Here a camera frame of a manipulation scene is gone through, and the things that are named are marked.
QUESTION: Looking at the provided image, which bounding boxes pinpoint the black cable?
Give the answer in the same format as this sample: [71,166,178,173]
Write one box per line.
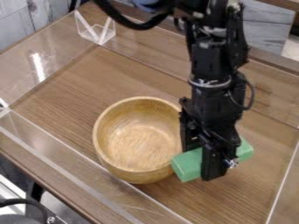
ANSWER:
[0,198,49,224]

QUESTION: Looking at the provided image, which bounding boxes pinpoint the black table leg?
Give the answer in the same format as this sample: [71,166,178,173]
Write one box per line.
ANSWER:
[26,182,43,202]

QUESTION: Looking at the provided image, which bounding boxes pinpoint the green rectangular block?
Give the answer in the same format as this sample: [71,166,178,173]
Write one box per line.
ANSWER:
[170,138,254,182]

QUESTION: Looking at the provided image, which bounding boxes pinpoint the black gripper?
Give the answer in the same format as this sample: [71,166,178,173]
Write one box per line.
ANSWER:
[178,73,254,181]

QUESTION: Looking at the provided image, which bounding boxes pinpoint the black metal base bracket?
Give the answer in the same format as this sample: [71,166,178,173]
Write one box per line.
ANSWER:
[23,199,67,224]

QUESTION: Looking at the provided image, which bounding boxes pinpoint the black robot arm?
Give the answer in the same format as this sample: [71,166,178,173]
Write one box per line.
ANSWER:
[93,0,254,182]

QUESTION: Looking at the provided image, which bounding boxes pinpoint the brown wooden bowl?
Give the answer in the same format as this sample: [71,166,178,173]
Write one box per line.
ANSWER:
[91,96,182,185]

